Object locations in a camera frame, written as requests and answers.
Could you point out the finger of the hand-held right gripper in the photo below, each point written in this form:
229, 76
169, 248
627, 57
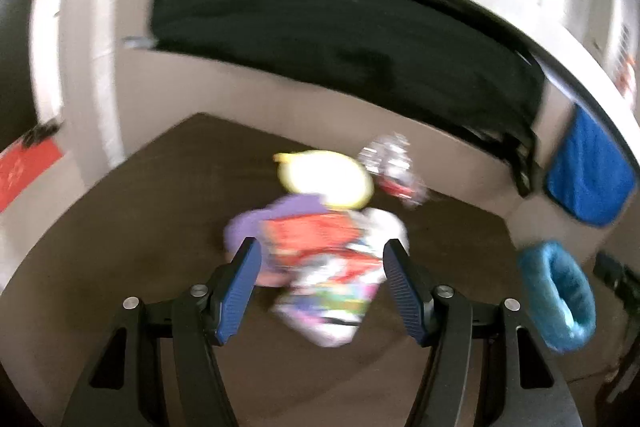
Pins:
612, 272

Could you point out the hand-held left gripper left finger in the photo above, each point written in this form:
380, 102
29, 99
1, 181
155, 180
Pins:
240, 292

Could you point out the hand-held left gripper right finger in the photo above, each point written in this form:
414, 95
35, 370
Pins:
405, 297

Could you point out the white colourful printed packet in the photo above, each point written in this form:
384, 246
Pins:
330, 297

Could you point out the purple paper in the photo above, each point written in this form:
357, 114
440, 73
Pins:
280, 212

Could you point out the blue towel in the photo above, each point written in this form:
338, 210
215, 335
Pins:
590, 177

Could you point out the brown blanket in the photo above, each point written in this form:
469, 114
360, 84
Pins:
150, 207

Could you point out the crushed red silver can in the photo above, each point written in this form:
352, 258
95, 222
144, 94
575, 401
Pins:
392, 167

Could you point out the pale yellow round object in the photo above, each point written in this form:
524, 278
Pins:
325, 182

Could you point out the red floor mat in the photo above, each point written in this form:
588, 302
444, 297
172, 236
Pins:
25, 172

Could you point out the pair of dark shoes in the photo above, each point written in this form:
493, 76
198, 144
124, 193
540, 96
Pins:
42, 134

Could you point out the black fabric bag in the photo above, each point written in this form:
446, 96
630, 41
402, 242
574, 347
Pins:
300, 32

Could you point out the black refrigerator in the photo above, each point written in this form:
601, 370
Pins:
12, 57

